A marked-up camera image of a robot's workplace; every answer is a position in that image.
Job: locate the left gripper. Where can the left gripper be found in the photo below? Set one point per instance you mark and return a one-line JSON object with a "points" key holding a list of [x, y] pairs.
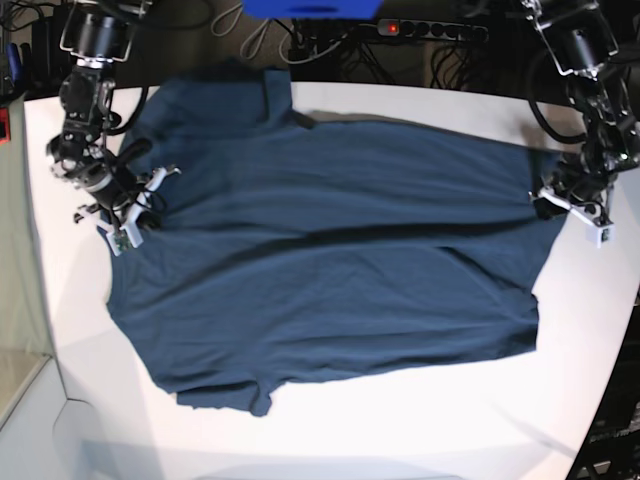
{"points": [[583, 184]]}

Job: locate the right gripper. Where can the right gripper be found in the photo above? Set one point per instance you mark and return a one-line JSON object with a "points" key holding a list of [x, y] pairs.
{"points": [[81, 157]]}

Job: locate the dark blue t-shirt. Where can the dark blue t-shirt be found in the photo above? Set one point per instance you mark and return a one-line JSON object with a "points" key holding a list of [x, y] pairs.
{"points": [[296, 251]]}

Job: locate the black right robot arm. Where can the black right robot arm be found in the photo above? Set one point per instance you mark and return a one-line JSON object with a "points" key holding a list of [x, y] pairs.
{"points": [[98, 36]]}

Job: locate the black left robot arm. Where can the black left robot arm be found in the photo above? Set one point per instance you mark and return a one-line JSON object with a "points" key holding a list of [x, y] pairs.
{"points": [[582, 46]]}

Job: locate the red black device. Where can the red black device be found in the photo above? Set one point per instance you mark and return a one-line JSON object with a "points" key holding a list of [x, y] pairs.
{"points": [[5, 133]]}

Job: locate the blue plastic box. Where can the blue plastic box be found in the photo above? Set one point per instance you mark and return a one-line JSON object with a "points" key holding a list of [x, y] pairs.
{"points": [[312, 9]]}

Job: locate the black power strip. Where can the black power strip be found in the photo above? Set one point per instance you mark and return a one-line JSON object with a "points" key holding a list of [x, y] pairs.
{"points": [[428, 30]]}

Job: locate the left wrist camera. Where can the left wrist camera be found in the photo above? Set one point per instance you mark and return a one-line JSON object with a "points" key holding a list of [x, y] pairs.
{"points": [[599, 235]]}

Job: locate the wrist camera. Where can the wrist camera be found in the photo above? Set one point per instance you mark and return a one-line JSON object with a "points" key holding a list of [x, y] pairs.
{"points": [[123, 240], [599, 235]]}

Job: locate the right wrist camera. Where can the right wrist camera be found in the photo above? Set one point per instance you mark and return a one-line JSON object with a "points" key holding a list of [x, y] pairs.
{"points": [[123, 240]]}

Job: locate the blue handled tool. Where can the blue handled tool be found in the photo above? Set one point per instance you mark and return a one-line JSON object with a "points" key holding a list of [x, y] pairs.
{"points": [[14, 62]]}

